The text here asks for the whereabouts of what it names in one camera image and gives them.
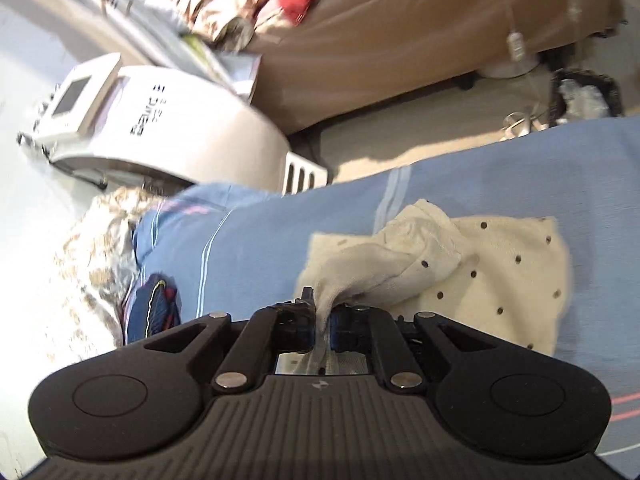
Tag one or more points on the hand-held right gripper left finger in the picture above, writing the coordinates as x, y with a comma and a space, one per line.
304, 336

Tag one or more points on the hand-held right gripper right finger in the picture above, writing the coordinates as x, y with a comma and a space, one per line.
341, 335

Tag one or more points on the cream polka dot shirt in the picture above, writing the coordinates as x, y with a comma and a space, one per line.
500, 270

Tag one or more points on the navy and red folded clothes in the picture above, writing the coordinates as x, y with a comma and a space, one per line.
155, 310

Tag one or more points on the blue striped bed sheet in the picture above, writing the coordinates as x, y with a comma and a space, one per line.
280, 210

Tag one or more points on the floral quilt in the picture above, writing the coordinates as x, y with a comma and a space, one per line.
95, 270

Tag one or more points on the white beauty machine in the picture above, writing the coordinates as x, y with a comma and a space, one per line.
200, 125

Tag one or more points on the green white papers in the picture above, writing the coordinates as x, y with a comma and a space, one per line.
225, 62

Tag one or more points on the brown covered massage bed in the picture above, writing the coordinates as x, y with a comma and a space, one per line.
400, 20

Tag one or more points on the beige cloth pile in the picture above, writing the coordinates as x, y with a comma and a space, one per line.
225, 5

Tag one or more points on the black bag waste bin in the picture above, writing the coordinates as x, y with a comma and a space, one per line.
585, 95

